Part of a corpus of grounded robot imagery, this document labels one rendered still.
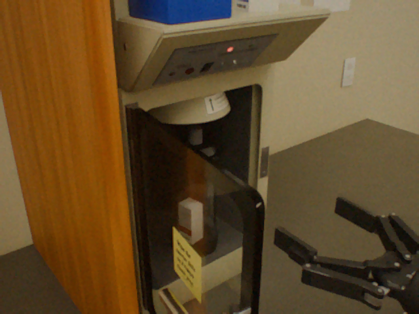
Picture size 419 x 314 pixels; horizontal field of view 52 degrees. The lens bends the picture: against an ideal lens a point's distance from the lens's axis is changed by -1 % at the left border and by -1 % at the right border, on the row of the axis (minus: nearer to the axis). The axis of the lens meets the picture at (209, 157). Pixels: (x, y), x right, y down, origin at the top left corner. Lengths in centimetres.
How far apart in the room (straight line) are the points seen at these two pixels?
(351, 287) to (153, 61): 37
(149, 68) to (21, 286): 63
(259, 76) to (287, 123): 82
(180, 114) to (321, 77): 101
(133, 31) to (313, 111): 122
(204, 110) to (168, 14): 27
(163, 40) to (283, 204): 81
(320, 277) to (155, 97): 35
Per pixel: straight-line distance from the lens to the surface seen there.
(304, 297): 96
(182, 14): 55
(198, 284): 57
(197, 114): 76
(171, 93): 69
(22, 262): 111
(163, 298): 56
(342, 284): 56
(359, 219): 69
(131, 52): 60
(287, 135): 164
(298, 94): 162
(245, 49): 67
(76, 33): 54
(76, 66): 56
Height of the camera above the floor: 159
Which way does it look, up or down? 25 degrees down
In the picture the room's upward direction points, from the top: straight up
